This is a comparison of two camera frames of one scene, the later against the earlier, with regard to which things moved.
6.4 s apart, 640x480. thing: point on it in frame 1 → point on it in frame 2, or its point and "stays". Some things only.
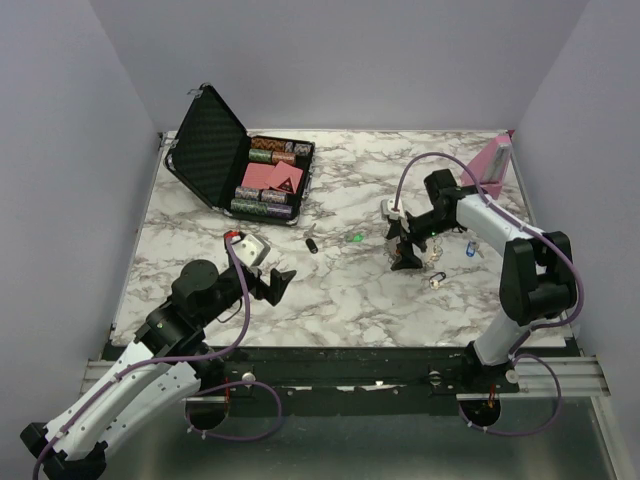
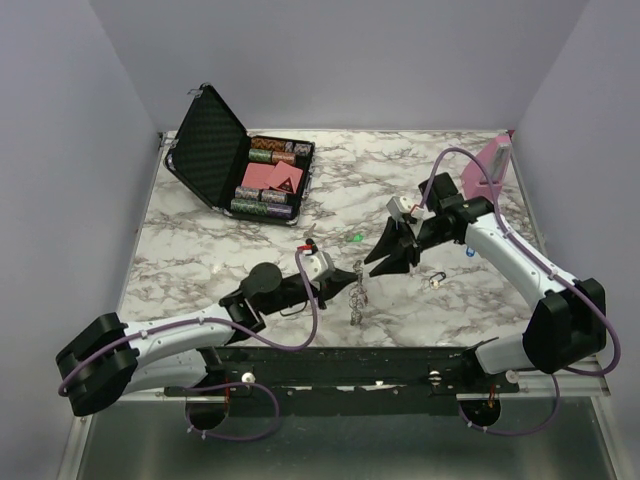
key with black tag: [434, 280] stays
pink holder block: [490, 168] stays
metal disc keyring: [441, 249] → [358, 297]
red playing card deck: [256, 175] stays
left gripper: [278, 284] → [332, 285]
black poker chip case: [241, 175] stays
